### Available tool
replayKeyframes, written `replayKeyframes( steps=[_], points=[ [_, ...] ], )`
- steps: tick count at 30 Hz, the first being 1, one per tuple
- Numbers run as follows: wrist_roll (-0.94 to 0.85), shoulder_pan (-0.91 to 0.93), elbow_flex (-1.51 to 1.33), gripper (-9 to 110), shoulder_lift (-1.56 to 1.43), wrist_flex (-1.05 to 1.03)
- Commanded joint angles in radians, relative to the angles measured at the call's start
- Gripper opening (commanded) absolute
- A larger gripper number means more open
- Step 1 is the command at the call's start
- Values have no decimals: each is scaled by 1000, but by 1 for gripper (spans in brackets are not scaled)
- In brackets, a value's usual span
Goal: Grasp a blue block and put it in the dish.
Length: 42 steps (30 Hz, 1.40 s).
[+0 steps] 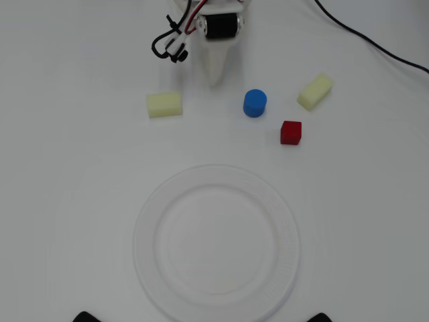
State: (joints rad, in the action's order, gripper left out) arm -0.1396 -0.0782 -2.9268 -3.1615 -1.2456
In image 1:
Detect long black cable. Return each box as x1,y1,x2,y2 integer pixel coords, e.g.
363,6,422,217
314,0,429,74

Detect black stand foot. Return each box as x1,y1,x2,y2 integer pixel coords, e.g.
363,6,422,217
72,311,105,322
306,312,336,322

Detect white paper plate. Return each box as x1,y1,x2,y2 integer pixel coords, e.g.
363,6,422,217
132,164,303,322

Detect blue cylinder block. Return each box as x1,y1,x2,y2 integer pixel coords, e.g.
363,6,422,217
242,89,268,119

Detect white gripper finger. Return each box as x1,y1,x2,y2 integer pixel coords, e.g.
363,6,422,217
197,32,242,87

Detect red cube block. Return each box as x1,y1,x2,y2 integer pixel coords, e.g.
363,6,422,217
280,120,303,146

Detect pale yellow rectangular block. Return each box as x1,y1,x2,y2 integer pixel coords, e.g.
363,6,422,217
146,91,184,119
296,72,334,111

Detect black camera cable loop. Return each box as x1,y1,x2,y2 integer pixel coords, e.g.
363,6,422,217
151,0,194,60

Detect red and white motor wires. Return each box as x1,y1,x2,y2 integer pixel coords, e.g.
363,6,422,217
182,0,209,35

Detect white wrist camera black lens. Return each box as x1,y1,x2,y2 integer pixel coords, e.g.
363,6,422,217
164,28,190,64

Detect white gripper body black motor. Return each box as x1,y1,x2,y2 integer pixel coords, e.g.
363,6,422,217
172,0,251,41

